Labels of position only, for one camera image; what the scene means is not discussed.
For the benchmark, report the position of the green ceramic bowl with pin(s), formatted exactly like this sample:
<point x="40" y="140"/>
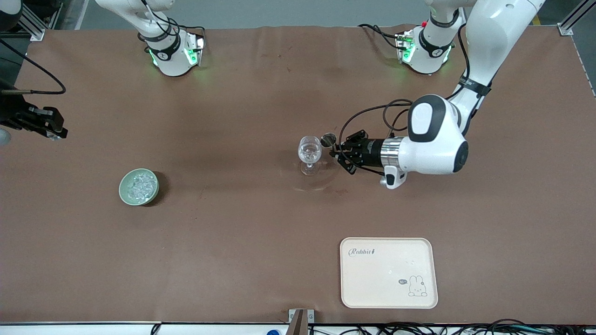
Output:
<point x="124" y="193"/>

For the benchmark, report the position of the metal base connector plate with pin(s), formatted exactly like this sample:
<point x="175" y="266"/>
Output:
<point x="404" y="46"/>
<point x="195" y="51"/>

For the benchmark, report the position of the clear wine glass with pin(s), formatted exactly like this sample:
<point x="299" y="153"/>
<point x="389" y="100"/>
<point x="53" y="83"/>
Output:
<point x="309" y="151"/>

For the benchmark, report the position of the steel jigger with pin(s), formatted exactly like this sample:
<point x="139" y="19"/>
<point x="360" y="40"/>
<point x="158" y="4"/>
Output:
<point x="328" y="139"/>

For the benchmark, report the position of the cream rabbit print tray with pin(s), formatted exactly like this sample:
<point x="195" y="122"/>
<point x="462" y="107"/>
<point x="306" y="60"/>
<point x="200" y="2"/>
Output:
<point x="389" y="274"/>

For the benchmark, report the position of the brown table cover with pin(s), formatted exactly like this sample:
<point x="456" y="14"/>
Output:
<point x="233" y="242"/>

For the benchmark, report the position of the aluminium frame profile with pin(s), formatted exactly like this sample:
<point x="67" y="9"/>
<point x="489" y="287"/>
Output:
<point x="35" y="23"/>
<point x="572" y="18"/>

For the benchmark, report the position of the metal edge bracket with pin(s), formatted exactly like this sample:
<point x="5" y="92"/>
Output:
<point x="310" y="316"/>

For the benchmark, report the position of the clear ice cube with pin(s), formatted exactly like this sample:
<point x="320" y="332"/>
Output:
<point x="55" y="136"/>

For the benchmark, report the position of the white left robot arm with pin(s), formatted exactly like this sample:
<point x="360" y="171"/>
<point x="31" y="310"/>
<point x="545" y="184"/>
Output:
<point x="433" y="153"/>

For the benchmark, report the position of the pile of ice cubes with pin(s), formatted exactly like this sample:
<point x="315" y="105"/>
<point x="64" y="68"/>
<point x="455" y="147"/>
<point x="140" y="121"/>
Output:
<point x="141" y="186"/>

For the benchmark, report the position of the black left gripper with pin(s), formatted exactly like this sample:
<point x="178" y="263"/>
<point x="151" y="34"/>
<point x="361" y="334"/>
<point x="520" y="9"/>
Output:
<point x="371" y="151"/>

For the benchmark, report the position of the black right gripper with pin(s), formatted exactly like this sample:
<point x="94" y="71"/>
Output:
<point x="14" y="116"/>

